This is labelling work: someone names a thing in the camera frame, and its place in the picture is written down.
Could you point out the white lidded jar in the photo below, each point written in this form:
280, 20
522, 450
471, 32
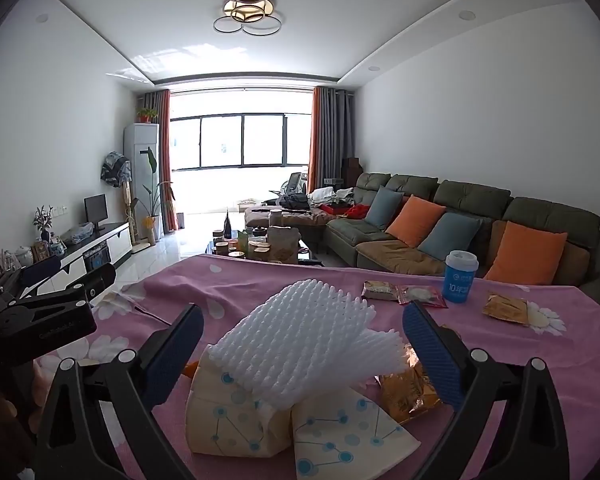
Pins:
23, 256

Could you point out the blue paper cup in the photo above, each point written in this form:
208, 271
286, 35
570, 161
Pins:
460, 280

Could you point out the orange cushion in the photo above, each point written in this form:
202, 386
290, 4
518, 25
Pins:
527, 255
414, 220

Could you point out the clear bag of items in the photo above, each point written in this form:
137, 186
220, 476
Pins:
5, 265

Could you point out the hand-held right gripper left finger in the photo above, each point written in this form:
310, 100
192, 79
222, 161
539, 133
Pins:
172, 355

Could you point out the orange grey curtain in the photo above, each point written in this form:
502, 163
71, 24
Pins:
327, 135

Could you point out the blue white porcelain jar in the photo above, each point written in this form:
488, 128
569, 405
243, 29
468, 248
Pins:
57, 248

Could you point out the brown corner cabinet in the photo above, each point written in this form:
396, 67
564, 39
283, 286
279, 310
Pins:
352, 170

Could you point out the wooden picture frame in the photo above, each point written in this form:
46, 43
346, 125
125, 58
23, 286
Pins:
40, 251

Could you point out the group of jars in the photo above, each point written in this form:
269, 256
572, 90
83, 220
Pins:
240, 246

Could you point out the red clear snack packet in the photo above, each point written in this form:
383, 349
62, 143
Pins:
422, 296

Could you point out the green sofa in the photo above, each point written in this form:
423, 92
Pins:
540, 210

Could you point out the brown paper bag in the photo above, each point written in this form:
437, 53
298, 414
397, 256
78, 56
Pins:
283, 245

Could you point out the plastic wrapped bundle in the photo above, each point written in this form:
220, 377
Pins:
78, 234

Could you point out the large gold snack bag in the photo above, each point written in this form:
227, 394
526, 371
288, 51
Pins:
410, 395

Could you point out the white grey chair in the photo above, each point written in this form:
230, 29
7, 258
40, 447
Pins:
294, 182

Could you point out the large leaf potted plant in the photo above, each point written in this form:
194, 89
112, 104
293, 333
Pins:
152, 210

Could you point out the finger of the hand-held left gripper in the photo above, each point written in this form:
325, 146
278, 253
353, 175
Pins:
100, 280
42, 271

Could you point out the beige snack packet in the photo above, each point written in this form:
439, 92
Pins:
380, 291

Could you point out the blue vase with plant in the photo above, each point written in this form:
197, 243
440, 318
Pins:
43, 220

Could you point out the cream blue-dotted tissue wrapper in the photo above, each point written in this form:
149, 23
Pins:
230, 410
340, 435

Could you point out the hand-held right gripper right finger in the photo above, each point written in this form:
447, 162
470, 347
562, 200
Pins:
432, 355

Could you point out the small green potted plant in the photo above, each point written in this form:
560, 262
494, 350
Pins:
147, 115

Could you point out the brown ottoman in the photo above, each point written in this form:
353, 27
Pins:
260, 217

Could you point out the blue cushion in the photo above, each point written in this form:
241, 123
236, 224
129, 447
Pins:
450, 237
384, 207

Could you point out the black monitor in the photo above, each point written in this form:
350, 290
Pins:
95, 208

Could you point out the white foam net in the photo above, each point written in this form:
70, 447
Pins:
305, 330

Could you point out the red cloth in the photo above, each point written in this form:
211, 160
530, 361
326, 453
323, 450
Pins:
357, 211

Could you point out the pink floral blanket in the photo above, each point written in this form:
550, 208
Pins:
240, 280

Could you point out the covered standing fan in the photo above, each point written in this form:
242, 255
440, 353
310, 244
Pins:
115, 170

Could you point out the pile of light clothes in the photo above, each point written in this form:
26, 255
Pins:
330, 195

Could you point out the dark wine bottle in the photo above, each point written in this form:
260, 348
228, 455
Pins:
227, 227

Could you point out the small gold snack wrapper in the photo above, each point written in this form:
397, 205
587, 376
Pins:
505, 307

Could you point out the white black tv cabinet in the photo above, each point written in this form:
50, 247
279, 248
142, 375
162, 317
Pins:
112, 242

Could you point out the large window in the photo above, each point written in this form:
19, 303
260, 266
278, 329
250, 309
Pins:
240, 140

